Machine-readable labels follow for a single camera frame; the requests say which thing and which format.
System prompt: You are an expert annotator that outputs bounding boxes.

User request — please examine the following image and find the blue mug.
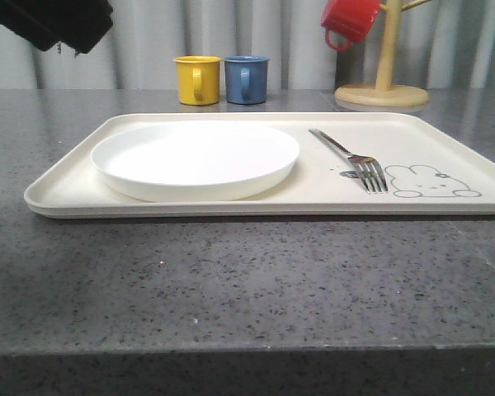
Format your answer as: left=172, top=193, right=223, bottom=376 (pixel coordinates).
left=224, top=55, right=269, bottom=105

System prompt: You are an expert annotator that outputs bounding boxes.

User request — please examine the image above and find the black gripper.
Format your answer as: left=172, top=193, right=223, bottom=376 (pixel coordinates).
left=0, top=0, right=113, bottom=54

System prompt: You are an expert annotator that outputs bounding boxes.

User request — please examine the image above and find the red mug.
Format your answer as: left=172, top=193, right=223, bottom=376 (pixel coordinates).
left=321, top=0, right=382, bottom=50

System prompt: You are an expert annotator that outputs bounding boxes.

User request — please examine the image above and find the cream rabbit serving tray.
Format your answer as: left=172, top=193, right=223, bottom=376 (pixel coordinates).
left=24, top=112, right=495, bottom=218

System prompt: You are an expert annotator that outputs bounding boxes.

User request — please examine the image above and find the silver metal fork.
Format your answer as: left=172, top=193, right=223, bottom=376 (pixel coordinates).
left=309, top=128, right=389, bottom=194

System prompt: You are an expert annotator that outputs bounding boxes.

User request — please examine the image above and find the white round plate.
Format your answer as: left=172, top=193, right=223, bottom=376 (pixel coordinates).
left=91, top=120, right=300, bottom=202

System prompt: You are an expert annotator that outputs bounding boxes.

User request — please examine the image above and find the yellow mug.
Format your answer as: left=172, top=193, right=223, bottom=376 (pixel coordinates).
left=174, top=55, right=222, bottom=106

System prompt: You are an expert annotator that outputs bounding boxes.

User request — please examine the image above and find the wooden mug tree stand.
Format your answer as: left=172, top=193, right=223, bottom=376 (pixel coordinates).
left=334, top=0, right=429, bottom=107

